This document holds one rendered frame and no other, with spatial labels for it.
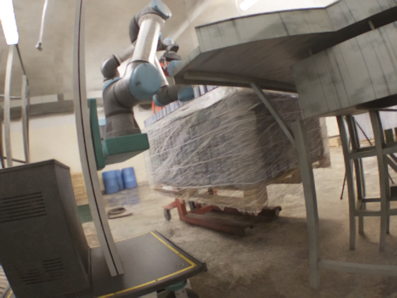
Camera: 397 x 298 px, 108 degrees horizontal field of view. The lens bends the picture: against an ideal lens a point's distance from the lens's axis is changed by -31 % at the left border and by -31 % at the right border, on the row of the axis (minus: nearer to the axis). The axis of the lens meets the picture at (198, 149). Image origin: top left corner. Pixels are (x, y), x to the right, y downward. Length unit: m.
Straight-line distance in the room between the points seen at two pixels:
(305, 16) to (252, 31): 0.21
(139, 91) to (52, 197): 0.48
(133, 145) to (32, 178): 0.39
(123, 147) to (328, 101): 0.74
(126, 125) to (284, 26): 0.64
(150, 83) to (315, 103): 0.59
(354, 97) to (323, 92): 0.12
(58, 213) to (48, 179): 0.12
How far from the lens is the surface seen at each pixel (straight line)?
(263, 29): 0.73
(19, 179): 0.83
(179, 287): 0.95
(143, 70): 0.71
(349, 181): 1.28
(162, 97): 1.01
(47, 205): 0.80
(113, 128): 0.78
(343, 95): 0.80
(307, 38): 0.80
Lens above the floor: 0.75
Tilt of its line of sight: 2 degrees up
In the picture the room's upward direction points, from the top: 12 degrees counter-clockwise
